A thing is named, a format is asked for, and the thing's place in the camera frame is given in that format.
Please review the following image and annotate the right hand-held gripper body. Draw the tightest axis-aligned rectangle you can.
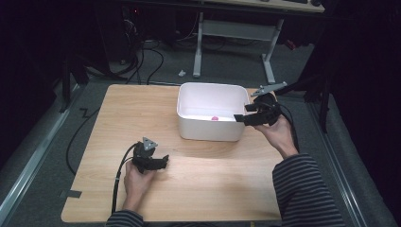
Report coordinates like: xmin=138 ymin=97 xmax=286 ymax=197
xmin=249 ymin=81 xmax=288 ymax=128

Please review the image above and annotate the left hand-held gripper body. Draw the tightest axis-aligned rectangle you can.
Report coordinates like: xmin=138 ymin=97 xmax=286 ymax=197
xmin=131 ymin=136 xmax=159 ymax=175

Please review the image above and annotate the white plastic bin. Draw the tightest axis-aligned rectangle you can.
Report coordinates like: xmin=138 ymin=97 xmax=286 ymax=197
xmin=176 ymin=81 xmax=251 ymax=142

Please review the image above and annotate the person's left hand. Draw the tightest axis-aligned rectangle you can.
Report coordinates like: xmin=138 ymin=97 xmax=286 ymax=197
xmin=121 ymin=160 xmax=158 ymax=213

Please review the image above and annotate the person's right hand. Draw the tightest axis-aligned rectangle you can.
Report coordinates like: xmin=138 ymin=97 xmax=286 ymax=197
xmin=253 ymin=113 xmax=300 ymax=160

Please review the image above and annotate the black metal stand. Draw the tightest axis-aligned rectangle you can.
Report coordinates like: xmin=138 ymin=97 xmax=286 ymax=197
xmin=276 ymin=60 xmax=333 ymax=134
xmin=58 ymin=51 xmax=91 ymax=114

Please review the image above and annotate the desk with grey metal legs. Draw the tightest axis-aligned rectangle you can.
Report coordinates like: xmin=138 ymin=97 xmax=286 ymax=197
xmin=192 ymin=0 xmax=326 ymax=85

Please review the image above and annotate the grey tape strip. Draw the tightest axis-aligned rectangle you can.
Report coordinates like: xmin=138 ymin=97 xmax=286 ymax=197
xmin=59 ymin=189 xmax=83 ymax=200

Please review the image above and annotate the right hand-held gripper black cable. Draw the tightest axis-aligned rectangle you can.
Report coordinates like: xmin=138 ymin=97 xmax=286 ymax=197
xmin=278 ymin=103 xmax=301 ymax=153

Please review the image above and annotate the hand-held gripper black cable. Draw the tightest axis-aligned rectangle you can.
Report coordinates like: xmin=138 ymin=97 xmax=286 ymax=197
xmin=111 ymin=142 xmax=140 ymax=216
xmin=278 ymin=103 xmax=301 ymax=153

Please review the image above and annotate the left hand-held gripper black cable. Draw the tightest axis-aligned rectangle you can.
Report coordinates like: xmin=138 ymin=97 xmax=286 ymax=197
xmin=111 ymin=142 xmax=140 ymax=216

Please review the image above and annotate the black floor cable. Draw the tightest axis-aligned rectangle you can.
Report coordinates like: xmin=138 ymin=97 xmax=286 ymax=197
xmin=65 ymin=107 xmax=101 ymax=176

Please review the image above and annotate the metal floor rail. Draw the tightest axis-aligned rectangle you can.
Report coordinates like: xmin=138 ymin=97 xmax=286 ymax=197
xmin=0 ymin=83 xmax=83 ymax=225
xmin=305 ymin=101 xmax=369 ymax=227

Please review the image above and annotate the bundle of black cables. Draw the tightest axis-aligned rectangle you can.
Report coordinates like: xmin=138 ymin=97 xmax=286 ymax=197
xmin=121 ymin=9 xmax=166 ymax=85

